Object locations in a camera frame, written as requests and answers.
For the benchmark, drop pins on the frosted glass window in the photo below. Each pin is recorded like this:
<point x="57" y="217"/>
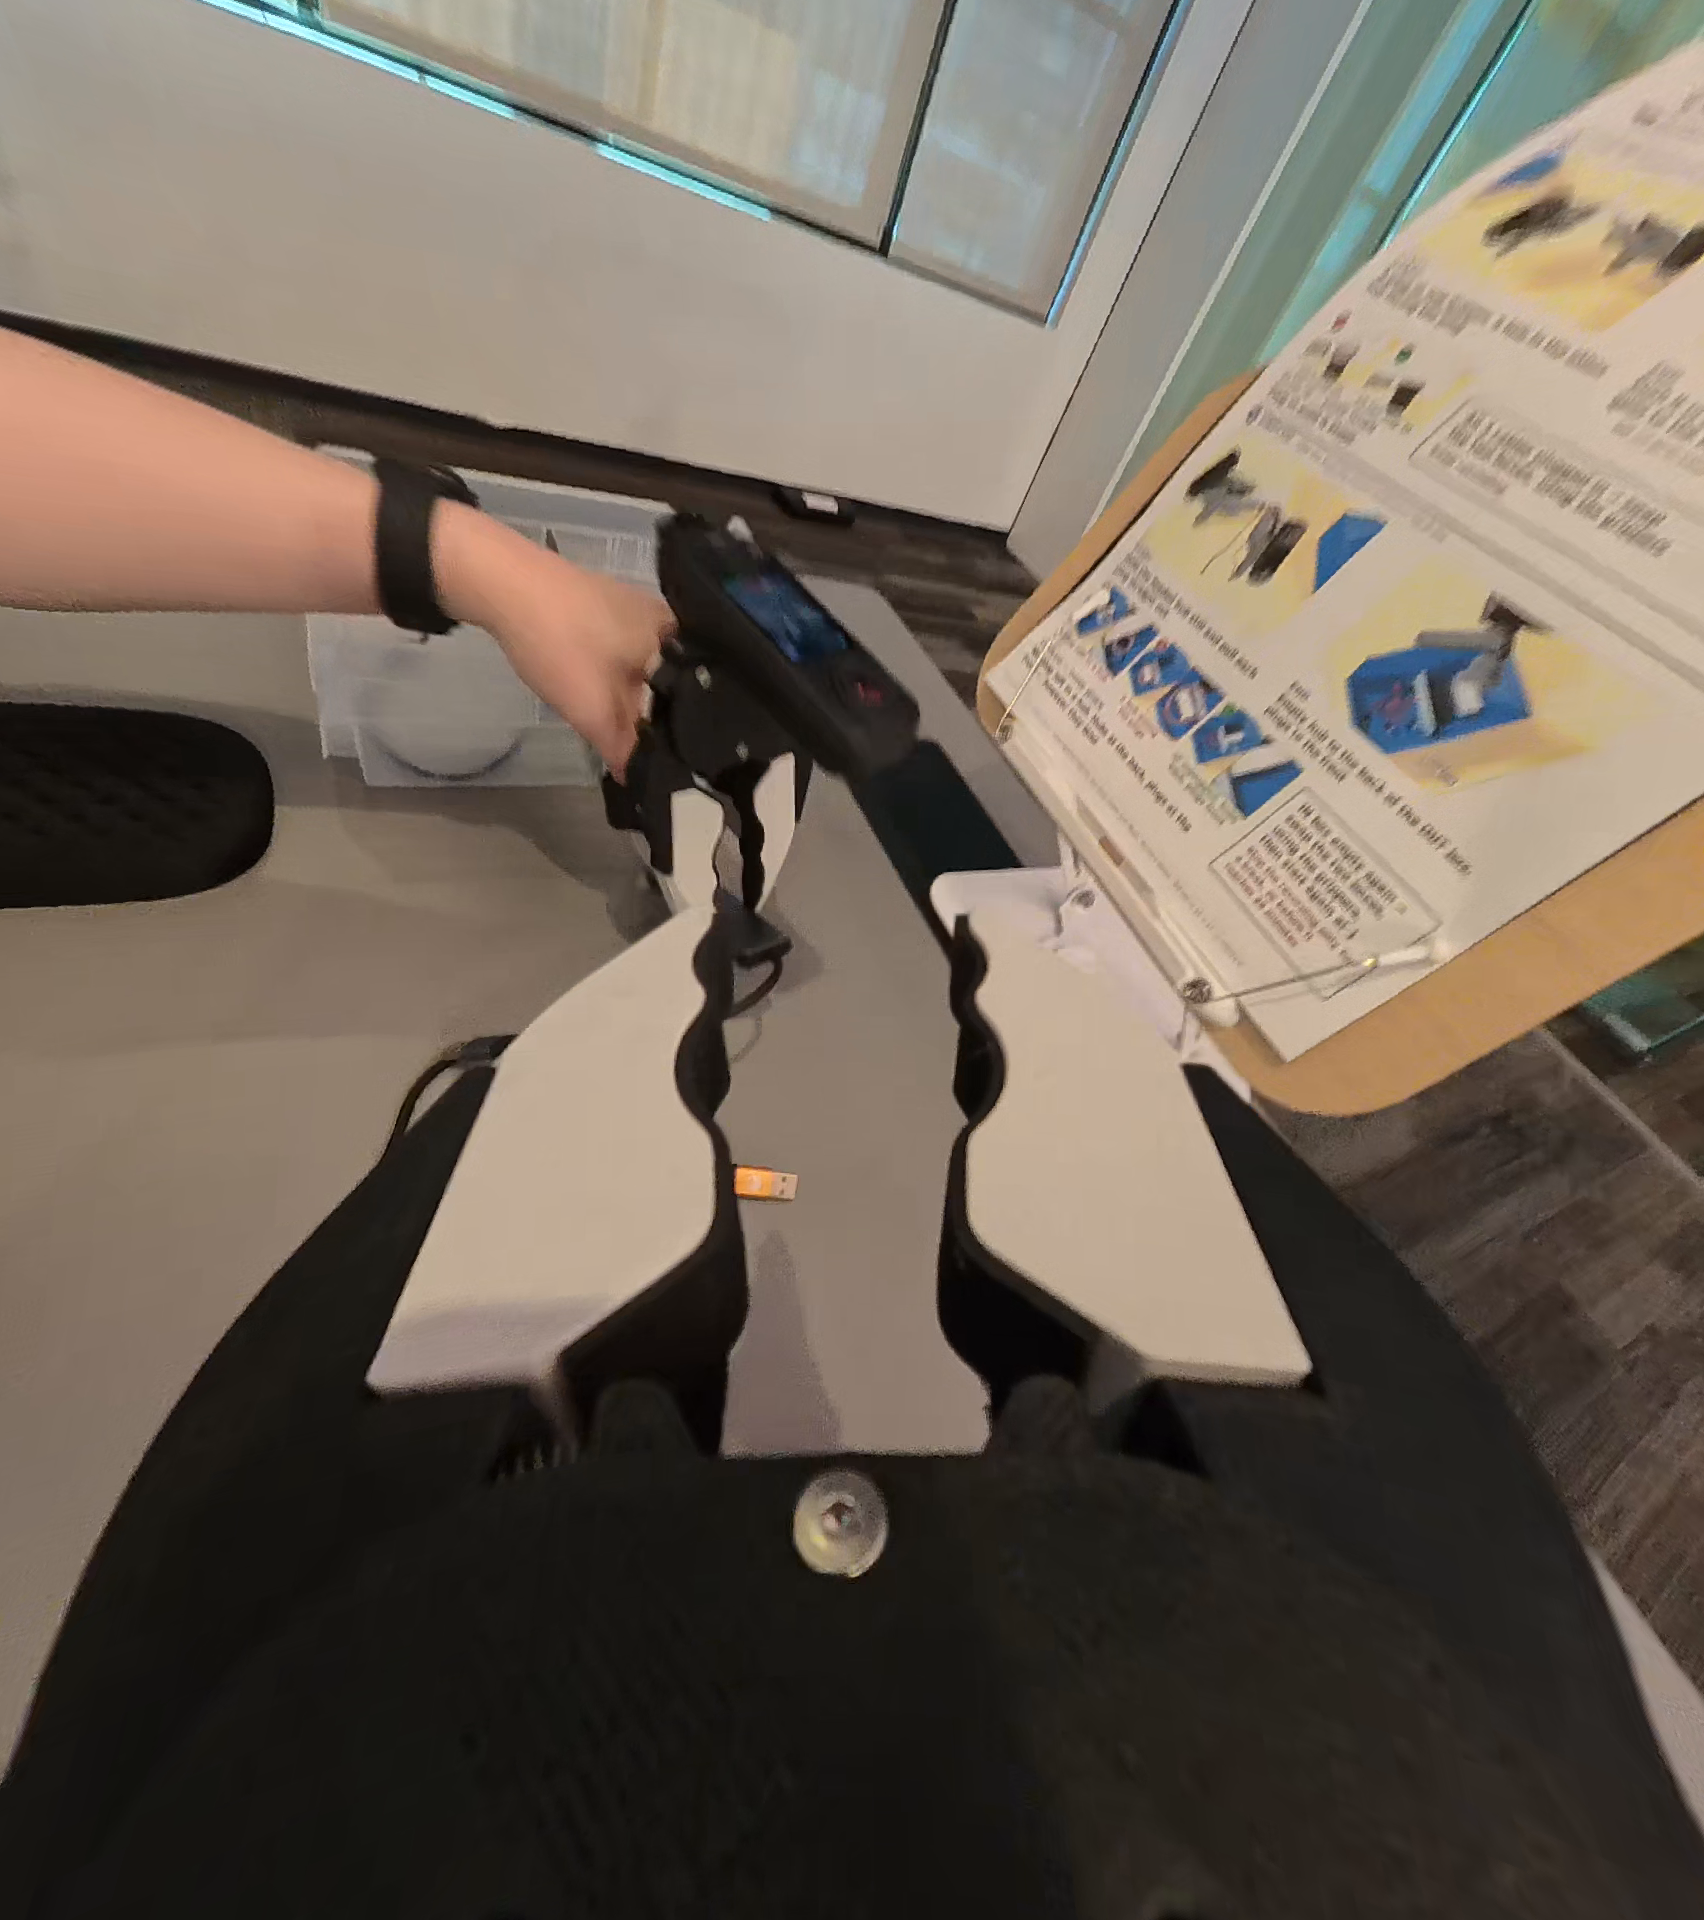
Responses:
<point x="642" y="104"/>

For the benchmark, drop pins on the black wristband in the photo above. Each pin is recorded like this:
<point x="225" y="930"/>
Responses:
<point x="405" y="554"/>

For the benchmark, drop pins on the black wall socket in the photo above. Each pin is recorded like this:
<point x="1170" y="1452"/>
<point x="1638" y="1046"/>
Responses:
<point x="810" y="507"/>

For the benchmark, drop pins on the person's left hand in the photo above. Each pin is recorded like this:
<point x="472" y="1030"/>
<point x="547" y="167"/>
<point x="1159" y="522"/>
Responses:
<point x="567" y="630"/>

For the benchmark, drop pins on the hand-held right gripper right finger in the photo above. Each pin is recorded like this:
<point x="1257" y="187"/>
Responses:
<point x="1106" y="1201"/>

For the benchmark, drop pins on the printed instruction sheet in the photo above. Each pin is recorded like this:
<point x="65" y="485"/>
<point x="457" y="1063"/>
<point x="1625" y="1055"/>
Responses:
<point x="1467" y="525"/>

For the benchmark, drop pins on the person's left forearm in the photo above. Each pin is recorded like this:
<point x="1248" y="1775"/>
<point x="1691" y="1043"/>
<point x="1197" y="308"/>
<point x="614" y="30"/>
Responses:
<point x="116" y="465"/>

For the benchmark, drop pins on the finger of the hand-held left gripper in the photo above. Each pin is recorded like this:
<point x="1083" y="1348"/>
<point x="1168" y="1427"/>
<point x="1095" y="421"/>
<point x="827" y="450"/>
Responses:
<point x="687" y="848"/>
<point x="784" y="811"/>

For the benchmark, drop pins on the clear plastic box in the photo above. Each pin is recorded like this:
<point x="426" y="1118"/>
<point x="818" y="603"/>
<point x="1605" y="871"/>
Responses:
<point x="342" y="674"/>

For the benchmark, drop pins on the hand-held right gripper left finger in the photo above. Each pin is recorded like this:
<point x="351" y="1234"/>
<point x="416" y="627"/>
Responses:
<point x="567" y="1185"/>

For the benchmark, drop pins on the black mesh armrest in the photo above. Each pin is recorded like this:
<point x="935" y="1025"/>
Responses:
<point x="57" y="802"/>

